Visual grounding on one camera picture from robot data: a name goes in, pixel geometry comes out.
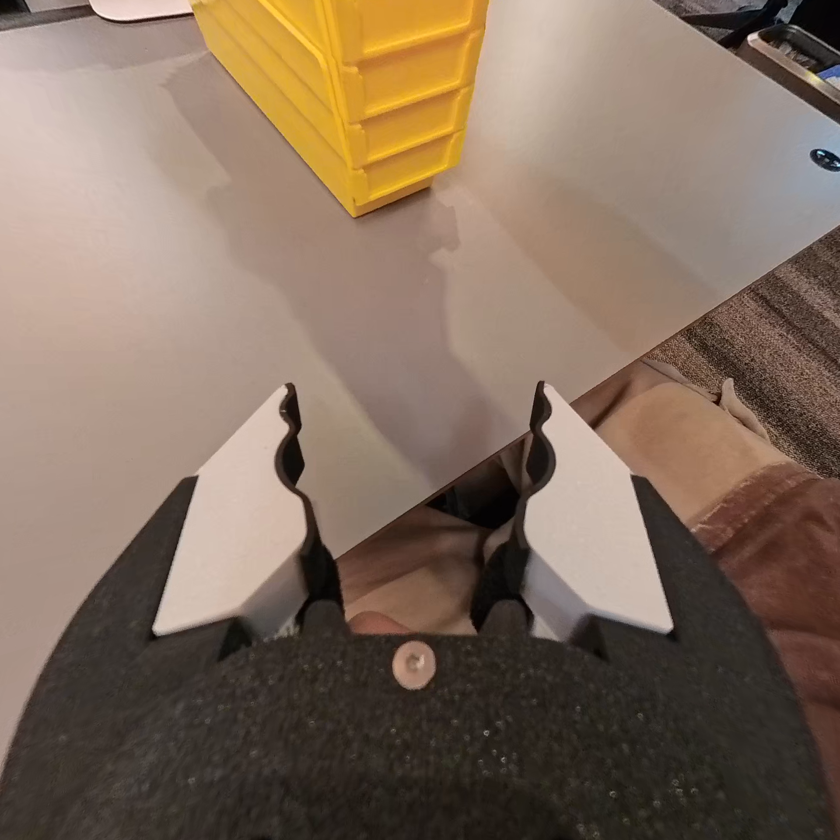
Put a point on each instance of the black office chair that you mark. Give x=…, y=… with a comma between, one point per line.
x=741, y=16

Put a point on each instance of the person's brown top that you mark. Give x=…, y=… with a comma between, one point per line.
x=787, y=558

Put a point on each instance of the yellow plastic storage bin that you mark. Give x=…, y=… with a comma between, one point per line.
x=407, y=177
x=413, y=29
x=413, y=131
x=420, y=85

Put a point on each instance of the grey desk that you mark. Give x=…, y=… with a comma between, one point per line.
x=164, y=295

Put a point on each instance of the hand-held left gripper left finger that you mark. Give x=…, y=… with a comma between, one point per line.
x=229, y=544

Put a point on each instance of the person's beige trousers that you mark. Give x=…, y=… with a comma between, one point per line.
x=669, y=426

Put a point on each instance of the black desk grommet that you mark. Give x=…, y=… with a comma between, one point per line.
x=824, y=157

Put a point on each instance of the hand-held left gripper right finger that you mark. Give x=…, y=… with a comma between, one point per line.
x=597, y=544

